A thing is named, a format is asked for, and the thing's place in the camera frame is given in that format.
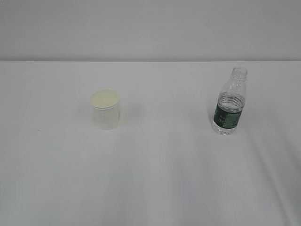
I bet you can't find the white paper cup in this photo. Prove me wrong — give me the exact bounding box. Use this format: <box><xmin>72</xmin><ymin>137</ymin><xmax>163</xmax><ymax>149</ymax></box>
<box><xmin>90</xmin><ymin>89</ymin><xmax>120</xmax><ymax>130</ymax></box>

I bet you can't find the clear water bottle green label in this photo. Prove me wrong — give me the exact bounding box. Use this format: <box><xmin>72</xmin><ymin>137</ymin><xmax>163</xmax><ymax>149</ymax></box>
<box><xmin>211</xmin><ymin>67</ymin><xmax>247</xmax><ymax>135</ymax></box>

